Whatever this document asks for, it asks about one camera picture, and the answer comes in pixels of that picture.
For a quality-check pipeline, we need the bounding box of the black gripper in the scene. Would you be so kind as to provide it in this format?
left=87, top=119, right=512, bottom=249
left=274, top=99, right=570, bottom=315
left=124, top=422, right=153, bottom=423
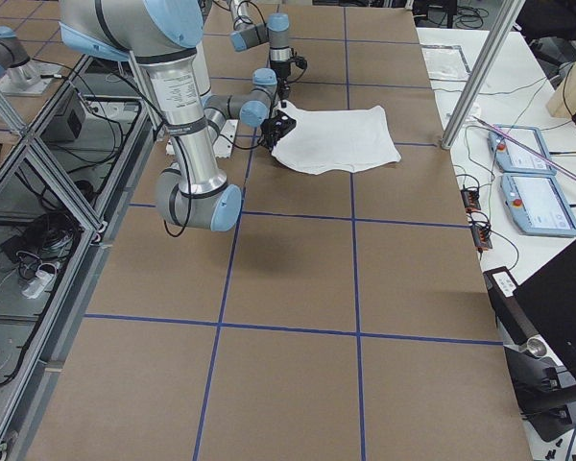
left=269, top=50, right=308, bottom=84
left=261, top=82, right=297, bottom=153

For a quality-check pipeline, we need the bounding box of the white long-sleeve printed shirt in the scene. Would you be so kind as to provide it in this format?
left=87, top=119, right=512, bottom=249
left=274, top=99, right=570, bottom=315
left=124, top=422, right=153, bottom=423
left=272, top=102, right=401, bottom=175

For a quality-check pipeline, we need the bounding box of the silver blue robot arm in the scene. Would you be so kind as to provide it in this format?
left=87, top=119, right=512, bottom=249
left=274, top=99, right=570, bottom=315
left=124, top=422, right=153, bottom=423
left=227, top=1, right=308, bottom=100
left=60, top=1, right=298, bottom=231

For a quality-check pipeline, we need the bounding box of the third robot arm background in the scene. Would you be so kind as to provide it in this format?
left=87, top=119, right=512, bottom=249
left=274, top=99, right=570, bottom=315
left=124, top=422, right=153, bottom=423
left=0, top=26, right=49, bottom=96

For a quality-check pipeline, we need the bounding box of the clear plastic bag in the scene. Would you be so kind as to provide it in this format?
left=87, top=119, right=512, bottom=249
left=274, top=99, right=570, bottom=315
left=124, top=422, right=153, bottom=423
left=421, top=44, right=470, bottom=82

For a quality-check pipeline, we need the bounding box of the orange circuit board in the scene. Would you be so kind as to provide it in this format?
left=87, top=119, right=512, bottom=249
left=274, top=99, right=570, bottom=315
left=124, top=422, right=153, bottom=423
left=461, top=188, right=481, bottom=212

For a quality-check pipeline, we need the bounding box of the upper blue teach pendant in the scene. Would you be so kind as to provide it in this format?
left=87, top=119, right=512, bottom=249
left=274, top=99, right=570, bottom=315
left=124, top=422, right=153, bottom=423
left=489, top=124, right=557, bottom=176

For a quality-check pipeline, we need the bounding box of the blue teach pendant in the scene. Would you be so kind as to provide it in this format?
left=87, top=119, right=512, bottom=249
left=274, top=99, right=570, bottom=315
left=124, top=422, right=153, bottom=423
left=500, top=173, right=576, bottom=237
left=489, top=124, right=557, bottom=176

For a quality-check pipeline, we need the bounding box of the lower blue teach pendant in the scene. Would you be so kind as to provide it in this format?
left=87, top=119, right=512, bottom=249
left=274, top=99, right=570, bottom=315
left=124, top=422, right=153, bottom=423
left=500, top=173, right=576, bottom=237

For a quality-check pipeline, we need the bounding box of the black laptop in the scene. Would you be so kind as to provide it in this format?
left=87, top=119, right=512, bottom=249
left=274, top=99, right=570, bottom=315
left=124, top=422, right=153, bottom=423
left=483, top=234, right=576, bottom=428

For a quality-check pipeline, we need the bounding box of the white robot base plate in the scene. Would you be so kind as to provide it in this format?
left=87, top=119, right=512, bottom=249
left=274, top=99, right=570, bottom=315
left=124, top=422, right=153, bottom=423
left=164, top=28, right=241, bottom=159

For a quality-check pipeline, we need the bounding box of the aluminium frame post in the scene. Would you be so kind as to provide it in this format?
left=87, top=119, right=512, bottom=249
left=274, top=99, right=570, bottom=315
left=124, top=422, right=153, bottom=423
left=440, top=0, right=525, bottom=150

